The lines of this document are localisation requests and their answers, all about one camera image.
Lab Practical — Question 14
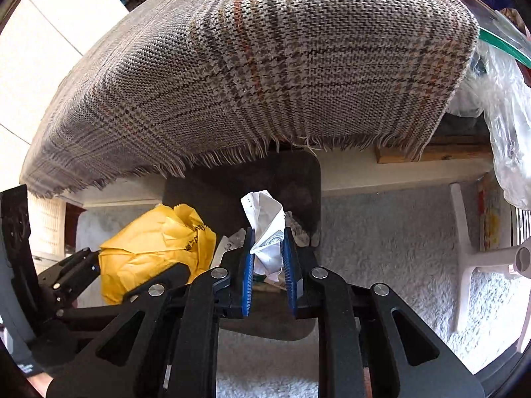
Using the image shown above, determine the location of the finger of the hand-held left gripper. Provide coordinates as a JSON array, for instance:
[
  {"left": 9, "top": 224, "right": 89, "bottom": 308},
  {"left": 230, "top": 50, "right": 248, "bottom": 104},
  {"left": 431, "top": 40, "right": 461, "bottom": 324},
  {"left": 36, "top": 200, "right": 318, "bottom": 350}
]
[
  {"left": 120, "top": 262, "right": 192, "bottom": 301},
  {"left": 37, "top": 248, "right": 101, "bottom": 301}
]

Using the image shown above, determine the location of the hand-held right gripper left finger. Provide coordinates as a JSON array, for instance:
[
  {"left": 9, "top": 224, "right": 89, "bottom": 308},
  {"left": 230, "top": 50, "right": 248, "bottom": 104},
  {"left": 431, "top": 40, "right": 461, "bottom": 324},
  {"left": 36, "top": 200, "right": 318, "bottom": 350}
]
[{"left": 46, "top": 227, "right": 256, "bottom": 398}]

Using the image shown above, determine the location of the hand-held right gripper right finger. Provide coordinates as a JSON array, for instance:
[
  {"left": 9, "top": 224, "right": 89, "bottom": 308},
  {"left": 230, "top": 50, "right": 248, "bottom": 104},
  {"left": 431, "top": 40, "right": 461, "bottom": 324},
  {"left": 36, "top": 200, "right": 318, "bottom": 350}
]
[{"left": 281, "top": 227, "right": 485, "bottom": 398}]

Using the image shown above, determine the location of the yellow wrapper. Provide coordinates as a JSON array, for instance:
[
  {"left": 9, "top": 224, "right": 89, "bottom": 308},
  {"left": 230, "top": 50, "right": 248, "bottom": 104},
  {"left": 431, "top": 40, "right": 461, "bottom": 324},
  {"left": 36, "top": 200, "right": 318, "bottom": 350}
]
[{"left": 99, "top": 204, "right": 217, "bottom": 305}]

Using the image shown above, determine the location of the white paper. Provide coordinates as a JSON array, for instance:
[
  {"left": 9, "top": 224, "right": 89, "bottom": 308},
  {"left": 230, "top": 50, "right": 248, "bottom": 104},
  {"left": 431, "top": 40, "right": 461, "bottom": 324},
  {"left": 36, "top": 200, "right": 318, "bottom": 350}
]
[{"left": 241, "top": 191, "right": 287, "bottom": 285}]

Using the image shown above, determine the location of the dark trash bin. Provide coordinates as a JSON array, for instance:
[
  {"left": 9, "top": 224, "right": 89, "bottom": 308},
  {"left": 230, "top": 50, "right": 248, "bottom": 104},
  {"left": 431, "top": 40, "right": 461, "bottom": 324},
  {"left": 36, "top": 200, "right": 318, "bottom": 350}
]
[{"left": 162, "top": 151, "right": 322, "bottom": 341}]

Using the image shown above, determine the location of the bamboo folding screen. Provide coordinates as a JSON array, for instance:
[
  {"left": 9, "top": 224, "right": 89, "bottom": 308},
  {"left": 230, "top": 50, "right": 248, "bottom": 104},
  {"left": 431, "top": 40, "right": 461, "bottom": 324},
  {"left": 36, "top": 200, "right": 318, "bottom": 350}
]
[{"left": 27, "top": 197, "right": 67, "bottom": 255}]

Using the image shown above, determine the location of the white chair base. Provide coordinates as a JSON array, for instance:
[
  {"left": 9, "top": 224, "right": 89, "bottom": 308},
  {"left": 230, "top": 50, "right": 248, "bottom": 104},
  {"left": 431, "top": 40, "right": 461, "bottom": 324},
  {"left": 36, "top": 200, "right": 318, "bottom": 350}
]
[{"left": 450, "top": 182, "right": 531, "bottom": 332}]

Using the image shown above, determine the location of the grey plaid tablecloth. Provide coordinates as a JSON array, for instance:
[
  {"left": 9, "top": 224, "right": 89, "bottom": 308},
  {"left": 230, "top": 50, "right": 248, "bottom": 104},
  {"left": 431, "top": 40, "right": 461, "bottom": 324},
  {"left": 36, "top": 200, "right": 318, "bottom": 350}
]
[{"left": 19, "top": 0, "right": 480, "bottom": 200}]

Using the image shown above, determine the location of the large clear plastic bag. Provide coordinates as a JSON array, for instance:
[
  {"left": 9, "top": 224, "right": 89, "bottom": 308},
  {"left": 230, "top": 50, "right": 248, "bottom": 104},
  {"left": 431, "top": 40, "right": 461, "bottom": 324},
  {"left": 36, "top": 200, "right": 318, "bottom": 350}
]
[{"left": 448, "top": 41, "right": 531, "bottom": 212}]

